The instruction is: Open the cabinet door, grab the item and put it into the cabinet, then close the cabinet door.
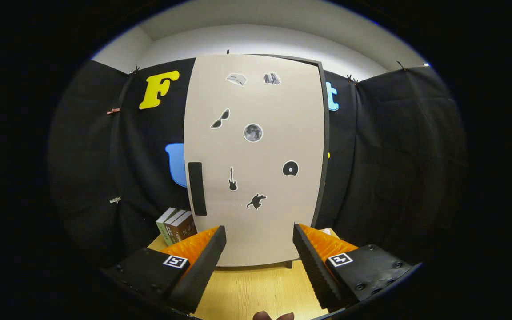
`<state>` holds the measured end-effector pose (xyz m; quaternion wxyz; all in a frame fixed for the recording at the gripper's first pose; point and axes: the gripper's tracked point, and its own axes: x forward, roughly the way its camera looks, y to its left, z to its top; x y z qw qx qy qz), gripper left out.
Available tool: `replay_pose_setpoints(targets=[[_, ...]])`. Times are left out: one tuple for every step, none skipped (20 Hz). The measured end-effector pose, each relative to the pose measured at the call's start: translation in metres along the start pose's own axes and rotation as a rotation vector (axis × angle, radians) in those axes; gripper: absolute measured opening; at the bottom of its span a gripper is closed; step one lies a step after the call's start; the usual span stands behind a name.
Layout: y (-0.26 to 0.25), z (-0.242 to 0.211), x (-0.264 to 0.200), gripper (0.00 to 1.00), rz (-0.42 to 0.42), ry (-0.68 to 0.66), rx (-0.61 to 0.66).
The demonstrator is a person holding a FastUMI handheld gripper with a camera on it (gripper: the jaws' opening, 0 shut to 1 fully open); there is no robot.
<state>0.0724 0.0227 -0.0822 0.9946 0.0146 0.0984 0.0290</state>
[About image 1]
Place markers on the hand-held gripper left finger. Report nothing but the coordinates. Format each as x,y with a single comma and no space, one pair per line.
202,269

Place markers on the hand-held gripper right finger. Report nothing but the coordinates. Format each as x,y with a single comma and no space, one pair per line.
316,269

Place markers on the beige cabinet door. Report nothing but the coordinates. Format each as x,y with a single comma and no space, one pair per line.
274,111

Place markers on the brown book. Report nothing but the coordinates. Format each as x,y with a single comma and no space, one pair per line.
184,230

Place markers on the silver clip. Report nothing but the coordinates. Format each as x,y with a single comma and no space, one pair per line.
115,200

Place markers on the dark grey cabinet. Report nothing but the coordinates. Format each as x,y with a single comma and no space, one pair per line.
327,146

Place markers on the black backdrop cloth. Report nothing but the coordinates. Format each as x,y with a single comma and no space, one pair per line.
394,155

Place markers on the pink clothespin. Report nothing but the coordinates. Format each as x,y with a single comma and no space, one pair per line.
114,111

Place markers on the row of black cloth clips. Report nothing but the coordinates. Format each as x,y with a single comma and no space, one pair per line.
134,70

